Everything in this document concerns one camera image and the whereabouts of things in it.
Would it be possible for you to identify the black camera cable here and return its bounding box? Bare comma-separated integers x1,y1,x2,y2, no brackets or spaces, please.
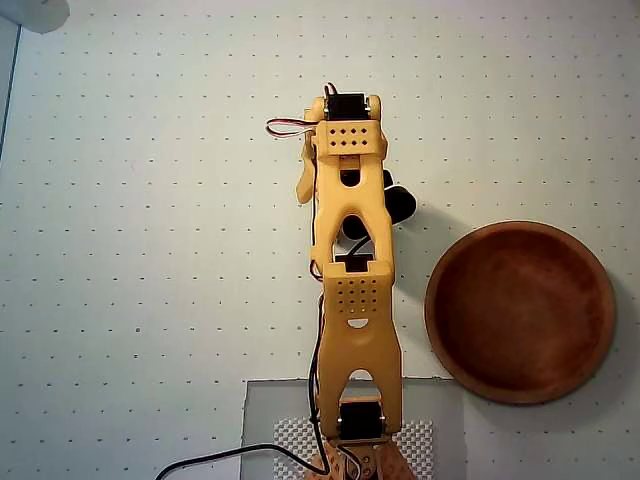
154,234,374,480

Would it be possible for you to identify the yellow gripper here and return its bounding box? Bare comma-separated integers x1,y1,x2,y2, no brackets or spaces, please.
296,98,327,207

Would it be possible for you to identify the grey base plate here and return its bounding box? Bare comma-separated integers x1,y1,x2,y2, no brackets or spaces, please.
242,377,469,480

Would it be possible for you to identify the perforated tan robot base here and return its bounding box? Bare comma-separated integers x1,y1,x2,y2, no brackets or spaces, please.
307,437,416,480

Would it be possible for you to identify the round wooden bowl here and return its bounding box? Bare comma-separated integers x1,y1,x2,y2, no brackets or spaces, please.
423,219,617,405

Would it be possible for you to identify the white foam grip mat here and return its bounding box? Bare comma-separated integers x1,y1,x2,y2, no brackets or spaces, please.
273,417,435,480

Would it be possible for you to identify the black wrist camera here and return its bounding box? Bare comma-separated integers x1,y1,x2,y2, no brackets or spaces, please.
342,169,417,242

